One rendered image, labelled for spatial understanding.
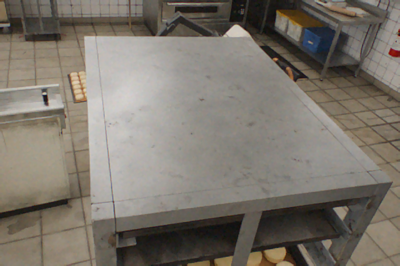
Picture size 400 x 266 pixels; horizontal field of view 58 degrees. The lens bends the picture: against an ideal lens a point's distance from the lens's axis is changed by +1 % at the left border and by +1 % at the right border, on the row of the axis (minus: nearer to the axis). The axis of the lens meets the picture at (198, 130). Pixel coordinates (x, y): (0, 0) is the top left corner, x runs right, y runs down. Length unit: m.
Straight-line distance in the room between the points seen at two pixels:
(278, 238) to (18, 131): 2.07
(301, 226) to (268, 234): 0.07
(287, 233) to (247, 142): 0.19
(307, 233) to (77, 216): 2.38
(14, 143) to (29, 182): 0.35
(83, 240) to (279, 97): 2.21
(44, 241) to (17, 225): 0.27
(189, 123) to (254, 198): 0.21
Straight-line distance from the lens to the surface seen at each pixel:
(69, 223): 2.92
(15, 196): 2.90
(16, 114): 2.49
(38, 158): 2.68
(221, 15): 5.99
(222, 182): 0.56
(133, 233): 0.55
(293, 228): 0.73
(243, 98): 0.78
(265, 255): 0.89
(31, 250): 2.83
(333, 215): 0.77
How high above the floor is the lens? 2.20
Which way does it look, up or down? 35 degrees down
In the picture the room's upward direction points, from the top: 7 degrees clockwise
